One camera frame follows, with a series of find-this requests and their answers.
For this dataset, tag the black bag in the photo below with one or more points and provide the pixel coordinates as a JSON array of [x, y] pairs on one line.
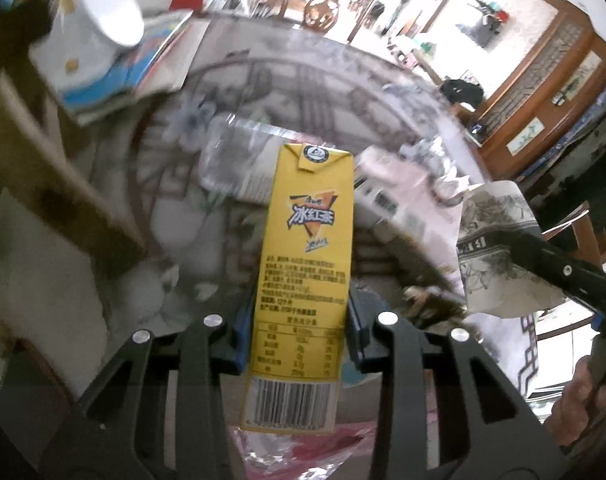
[[459, 91]]

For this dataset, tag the small wooden stool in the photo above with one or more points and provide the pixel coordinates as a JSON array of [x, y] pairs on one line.
[[34, 164]]

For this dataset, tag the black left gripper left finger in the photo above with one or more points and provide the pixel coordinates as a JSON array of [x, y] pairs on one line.
[[155, 411]]

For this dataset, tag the crushed clear plastic bottle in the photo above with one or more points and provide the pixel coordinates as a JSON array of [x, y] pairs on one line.
[[240, 157]]

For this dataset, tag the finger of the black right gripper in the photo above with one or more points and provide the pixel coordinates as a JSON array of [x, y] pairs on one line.
[[580, 280]]

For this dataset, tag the yellow iced tea carton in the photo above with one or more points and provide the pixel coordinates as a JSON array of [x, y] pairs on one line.
[[294, 371]]

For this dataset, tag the newspaper sheet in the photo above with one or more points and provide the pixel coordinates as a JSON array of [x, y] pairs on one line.
[[495, 215]]

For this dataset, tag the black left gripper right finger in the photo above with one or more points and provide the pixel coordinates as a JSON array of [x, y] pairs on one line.
[[446, 409]]

